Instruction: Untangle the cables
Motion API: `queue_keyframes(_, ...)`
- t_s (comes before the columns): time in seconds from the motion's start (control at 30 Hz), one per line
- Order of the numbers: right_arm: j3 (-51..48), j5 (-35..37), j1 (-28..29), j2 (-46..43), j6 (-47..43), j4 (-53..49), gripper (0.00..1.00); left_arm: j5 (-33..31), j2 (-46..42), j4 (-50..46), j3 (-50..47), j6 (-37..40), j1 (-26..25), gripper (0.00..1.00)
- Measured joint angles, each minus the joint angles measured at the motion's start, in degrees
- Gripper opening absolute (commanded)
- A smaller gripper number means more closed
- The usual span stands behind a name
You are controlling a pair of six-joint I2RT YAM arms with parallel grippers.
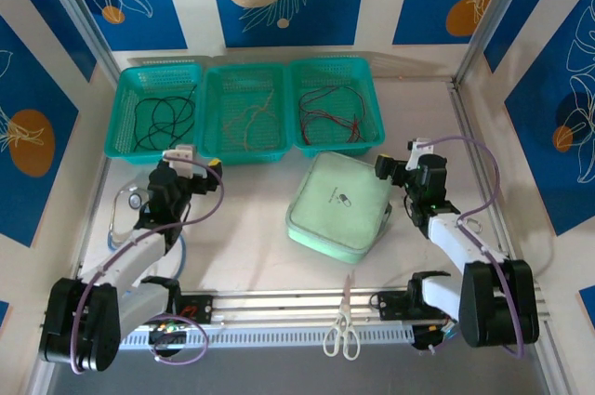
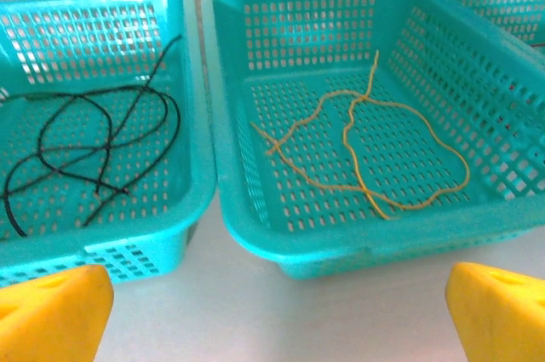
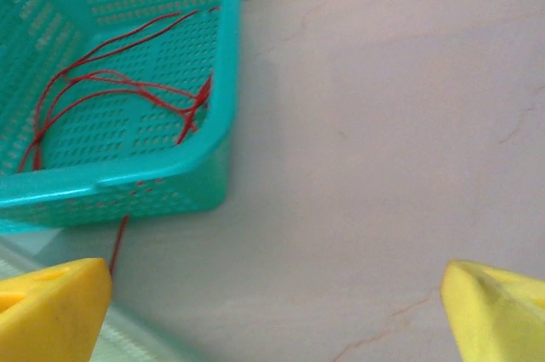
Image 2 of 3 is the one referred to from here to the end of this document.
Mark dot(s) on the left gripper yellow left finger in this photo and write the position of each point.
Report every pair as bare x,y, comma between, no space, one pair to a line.
51,319

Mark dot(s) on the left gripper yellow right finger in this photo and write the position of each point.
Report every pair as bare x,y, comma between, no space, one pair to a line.
502,319

